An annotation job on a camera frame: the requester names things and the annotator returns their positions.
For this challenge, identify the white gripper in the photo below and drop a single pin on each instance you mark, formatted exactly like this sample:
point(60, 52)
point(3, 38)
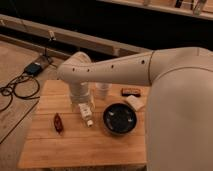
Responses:
point(86, 113)

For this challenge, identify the dark red pepper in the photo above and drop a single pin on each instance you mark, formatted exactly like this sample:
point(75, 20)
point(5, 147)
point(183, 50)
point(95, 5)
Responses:
point(58, 123)

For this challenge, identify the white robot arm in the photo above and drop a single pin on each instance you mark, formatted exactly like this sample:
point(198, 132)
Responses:
point(179, 110)

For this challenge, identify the dark round bowl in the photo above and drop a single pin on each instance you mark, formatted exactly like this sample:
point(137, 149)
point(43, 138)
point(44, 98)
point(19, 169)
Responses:
point(119, 118)

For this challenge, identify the wooden table board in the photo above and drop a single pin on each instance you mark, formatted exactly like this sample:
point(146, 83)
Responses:
point(78, 145)

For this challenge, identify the white cup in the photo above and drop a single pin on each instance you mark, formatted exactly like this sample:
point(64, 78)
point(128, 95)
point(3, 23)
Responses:
point(102, 90)

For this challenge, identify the dark rectangular block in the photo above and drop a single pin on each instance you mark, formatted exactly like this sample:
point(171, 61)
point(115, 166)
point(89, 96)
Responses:
point(131, 91)

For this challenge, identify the white sponge block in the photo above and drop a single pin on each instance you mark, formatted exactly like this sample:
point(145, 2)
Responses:
point(134, 102)

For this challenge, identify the black power box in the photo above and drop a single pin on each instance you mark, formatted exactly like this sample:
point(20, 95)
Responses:
point(38, 65)

